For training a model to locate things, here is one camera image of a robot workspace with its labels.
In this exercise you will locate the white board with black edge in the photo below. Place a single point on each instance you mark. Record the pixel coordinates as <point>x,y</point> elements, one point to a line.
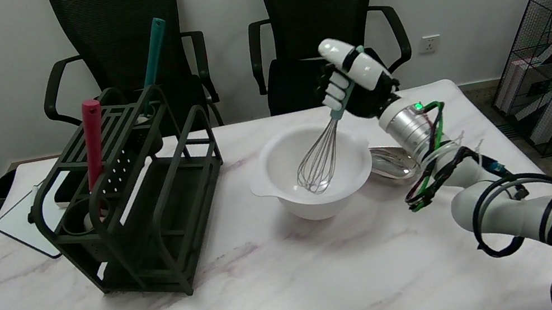
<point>18,223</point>

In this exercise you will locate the white wall outlet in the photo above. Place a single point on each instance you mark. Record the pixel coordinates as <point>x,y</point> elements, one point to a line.
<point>428,44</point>

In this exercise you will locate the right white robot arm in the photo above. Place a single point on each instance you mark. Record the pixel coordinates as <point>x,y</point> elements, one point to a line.
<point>513,210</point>

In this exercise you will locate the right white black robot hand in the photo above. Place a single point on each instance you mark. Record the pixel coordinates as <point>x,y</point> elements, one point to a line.
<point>368,84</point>

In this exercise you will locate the dark green kitchen rack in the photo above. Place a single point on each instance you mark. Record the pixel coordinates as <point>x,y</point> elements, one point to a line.
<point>149,211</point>

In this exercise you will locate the white mixing bowl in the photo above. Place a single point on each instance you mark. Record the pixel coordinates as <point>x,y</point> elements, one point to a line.
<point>285,176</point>

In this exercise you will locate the stainless steel scoop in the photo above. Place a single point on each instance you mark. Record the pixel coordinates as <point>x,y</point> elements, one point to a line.
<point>391,163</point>

